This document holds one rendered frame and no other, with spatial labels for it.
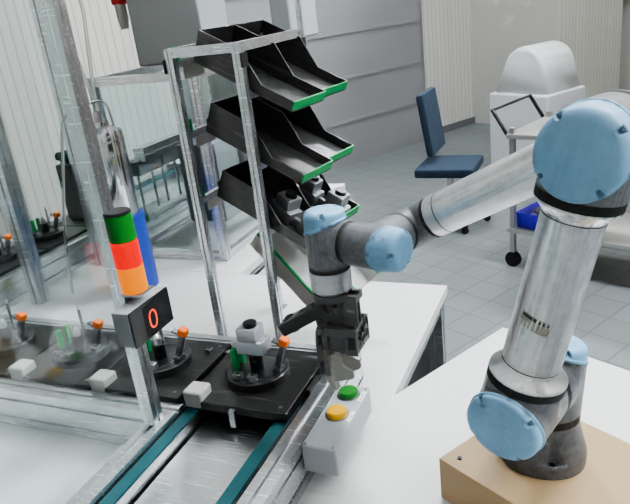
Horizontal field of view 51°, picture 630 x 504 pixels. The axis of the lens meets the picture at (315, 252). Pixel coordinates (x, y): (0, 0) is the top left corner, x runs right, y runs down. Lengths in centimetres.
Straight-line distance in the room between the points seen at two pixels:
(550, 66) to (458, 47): 287
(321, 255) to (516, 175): 34
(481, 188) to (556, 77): 480
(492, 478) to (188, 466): 57
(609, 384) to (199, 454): 90
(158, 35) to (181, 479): 173
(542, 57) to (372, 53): 223
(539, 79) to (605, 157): 494
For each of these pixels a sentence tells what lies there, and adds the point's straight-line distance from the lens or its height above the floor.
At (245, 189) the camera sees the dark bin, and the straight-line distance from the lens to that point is 157.
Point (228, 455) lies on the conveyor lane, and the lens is 136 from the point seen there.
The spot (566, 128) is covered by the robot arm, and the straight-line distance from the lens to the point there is 85.
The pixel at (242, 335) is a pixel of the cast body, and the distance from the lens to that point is 142.
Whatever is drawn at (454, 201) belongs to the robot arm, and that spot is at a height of 139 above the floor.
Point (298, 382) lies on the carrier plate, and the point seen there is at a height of 97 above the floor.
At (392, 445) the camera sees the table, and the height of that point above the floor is 86.
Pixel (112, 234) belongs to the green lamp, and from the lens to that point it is 122.
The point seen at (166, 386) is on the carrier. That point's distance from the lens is 152.
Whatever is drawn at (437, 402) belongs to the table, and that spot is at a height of 86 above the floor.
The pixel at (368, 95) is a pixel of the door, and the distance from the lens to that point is 736.
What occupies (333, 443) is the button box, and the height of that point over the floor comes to 96.
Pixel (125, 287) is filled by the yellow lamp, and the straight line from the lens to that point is 125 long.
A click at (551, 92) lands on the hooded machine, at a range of 579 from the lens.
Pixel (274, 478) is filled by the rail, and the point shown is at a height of 96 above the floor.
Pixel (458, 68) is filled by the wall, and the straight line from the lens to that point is 855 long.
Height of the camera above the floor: 173
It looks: 21 degrees down
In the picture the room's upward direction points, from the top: 7 degrees counter-clockwise
